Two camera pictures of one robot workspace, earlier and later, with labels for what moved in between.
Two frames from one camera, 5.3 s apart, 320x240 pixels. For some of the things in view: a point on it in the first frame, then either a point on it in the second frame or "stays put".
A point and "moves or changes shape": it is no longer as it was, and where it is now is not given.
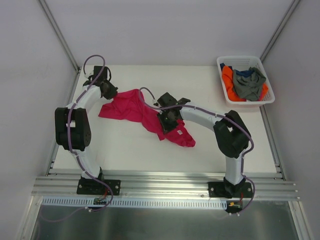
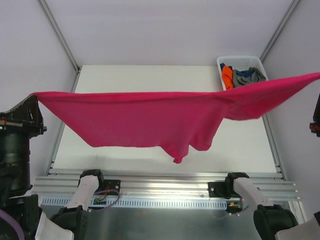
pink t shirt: [129, 104] moves or changes shape
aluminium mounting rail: [165, 186] stays put
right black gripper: [167, 121] to [315, 125]
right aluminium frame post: [292, 6] stays put
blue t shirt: [246, 73] stays put
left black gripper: [110, 90] to [22, 124]
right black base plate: [217, 189] stays put
